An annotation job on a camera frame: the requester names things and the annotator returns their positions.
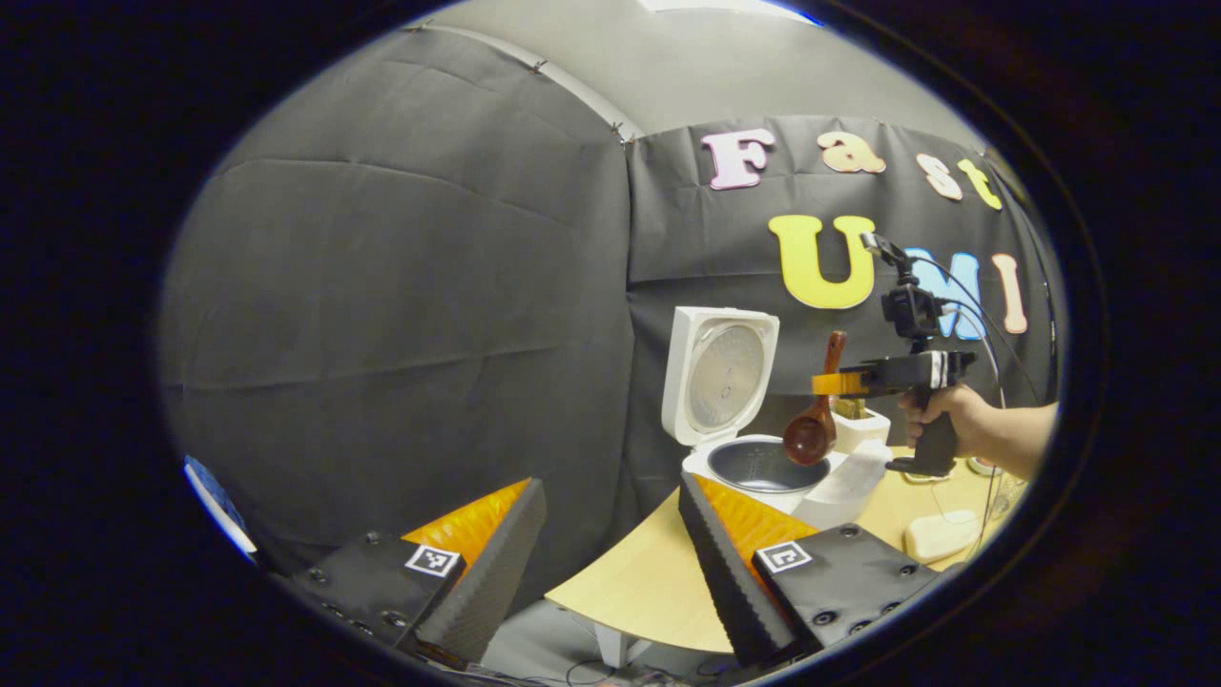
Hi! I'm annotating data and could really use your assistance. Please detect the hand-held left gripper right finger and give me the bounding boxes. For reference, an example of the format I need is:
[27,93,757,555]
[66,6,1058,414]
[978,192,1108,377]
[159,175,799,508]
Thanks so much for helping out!
[679,471,945,669]

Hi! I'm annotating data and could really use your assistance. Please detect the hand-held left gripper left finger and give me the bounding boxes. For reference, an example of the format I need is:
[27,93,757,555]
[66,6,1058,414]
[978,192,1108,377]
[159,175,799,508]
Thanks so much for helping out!
[286,477,548,669]

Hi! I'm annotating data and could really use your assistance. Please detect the brown wooden spoon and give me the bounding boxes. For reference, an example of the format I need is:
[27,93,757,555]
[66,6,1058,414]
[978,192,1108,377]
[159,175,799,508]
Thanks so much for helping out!
[782,330,848,468]

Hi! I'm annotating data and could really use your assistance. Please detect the white rice cooker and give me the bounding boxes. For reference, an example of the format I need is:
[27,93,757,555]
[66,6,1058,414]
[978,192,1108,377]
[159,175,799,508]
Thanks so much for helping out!
[661,306,893,531]

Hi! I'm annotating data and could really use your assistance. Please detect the white toaster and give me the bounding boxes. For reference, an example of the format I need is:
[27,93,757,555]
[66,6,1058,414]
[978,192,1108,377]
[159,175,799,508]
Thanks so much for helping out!
[832,406,893,455]

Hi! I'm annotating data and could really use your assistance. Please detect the white table leg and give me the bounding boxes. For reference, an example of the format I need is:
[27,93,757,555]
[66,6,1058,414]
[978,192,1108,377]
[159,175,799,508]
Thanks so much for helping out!
[593,625,652,669]

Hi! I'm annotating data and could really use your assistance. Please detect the cream square dish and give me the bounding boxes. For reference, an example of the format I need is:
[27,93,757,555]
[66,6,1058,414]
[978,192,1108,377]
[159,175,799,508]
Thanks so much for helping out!
[903,510,983,564]

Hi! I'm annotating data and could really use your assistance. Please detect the blue white panel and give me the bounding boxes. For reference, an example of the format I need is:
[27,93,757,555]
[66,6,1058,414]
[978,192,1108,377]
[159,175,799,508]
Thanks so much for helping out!
[183,456,259,556]

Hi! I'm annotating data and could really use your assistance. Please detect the large ceiling light panel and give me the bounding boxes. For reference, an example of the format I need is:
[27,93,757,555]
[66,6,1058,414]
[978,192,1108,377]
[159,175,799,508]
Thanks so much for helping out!
[639,0,821,26]

